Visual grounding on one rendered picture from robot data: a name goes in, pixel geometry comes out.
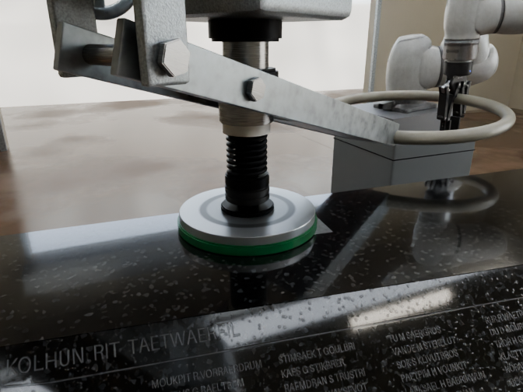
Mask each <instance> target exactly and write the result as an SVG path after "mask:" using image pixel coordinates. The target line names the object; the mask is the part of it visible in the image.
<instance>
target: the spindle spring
mask: <svg viewBox="0 0 523 392"><path fill-rule="evenodd" d="M267 136H268V135H262V136H258V137H254V138H235V136H230V135H228V136H226V140H227V141H228V142H226V145H227V146H228V147H227V148H226V151H227V154H226V156H227V157H228V158H227V159H226V161H227V165H226V167H227V168H228V169H227V173H228V174H229V175H231V176H234V177H255V176H258V175H261V174H263V173H265V172H266V171H267V166H266V165H267V164H268V162H267V155H266V154H267V153H268V152H267V147H268V145H267V144H266V143H267V142H268V140H267ZM252 142H257V143H253V144H244V145H240V144H235V143H252ZM253 148H257V149H253ZM236 149H249V150H236ZM256 153H258V154H256ZM235 154H236V155H250V154H256V155H252V156H235ZM253 159H257V160H253ZM235 160H253V161H235ZM254 165H257V166H254ZM239 166H249V167H239ZM255 170H257V171H255ZM234 171H239V172H247V171H254V172H249V173H238V172H234Z"/></svg>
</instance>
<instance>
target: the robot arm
mask: <svg viewBox="0 0 523 392"><path fill-rule="evenodd" d="M492 33H498V34H521V33H523V0H448V1H447V4H446V9H445V13H444V39H443V40H442V42H441V45H440V46H433V45H431V44H432V41H431V39H430V38H429V37H428V36H425V35H423V34H421V33H418V34H411V35H406V36H401V37H399V38H398V39H397V40H396V42H395V43H394V45H393V47H392V49H391V52H390V54H389V57H388V63H387V70H386V91H394V90H422V91H426V89H430V88H433V87H439V100H438V108H437V104H436V103H431V102H428V101H424V100H385V101H382V102H379V103H374V108H379V109H380V110H393V111H397V112H400V113H403V114H408V113H411V112H414V111H418V110H426V109H431V108H437V119H438V120H441V126H440V131H447V130H458V129H459V126H460V120H461V117H464V116H465V115H463V114H465V112H466V105H461V104H456V103H454V100H455V98H456V97H457V95H458V93H461V94H467V95H468V94H469V88H470V86H473V85H475V84H478V83H481V82H484V81H486V80H487V79H489V78H490V77H491V76H492V75H493V74H494V73H495V72H496V70H497V66H498V63H499V56H498V53H497V49H496V48H495V47H494V46H493V45H492V44H490V42H489V35H488V34H492ZM450 94H454V95H450ZM452 107H453V116H451V110H452ZM449 119H450V120H449Z"/></svg>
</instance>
